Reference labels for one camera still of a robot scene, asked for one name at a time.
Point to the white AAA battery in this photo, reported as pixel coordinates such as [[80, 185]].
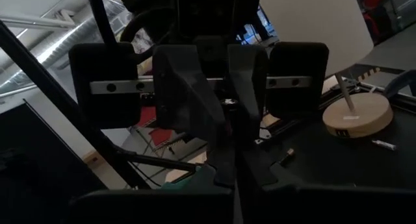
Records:
[[384, 145]]

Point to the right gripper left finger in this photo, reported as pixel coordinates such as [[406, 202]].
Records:
[[224, 172]]

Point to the silver ceiling duct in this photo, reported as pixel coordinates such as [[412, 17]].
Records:
[[65, 39]]

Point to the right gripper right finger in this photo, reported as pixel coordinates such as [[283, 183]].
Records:
[[253, 172]]

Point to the black copper AA battery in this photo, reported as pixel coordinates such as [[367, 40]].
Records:
[[287, 156]]

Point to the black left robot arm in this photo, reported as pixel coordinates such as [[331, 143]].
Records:
[[146, 3]]

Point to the white shade wooden base lamp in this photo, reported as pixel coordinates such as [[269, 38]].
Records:
[[357, 115]]

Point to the teal plastic bin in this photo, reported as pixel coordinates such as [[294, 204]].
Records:
[[191, 181]]

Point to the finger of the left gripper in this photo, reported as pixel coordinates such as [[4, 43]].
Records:
[[182, 97], [250, 81]]

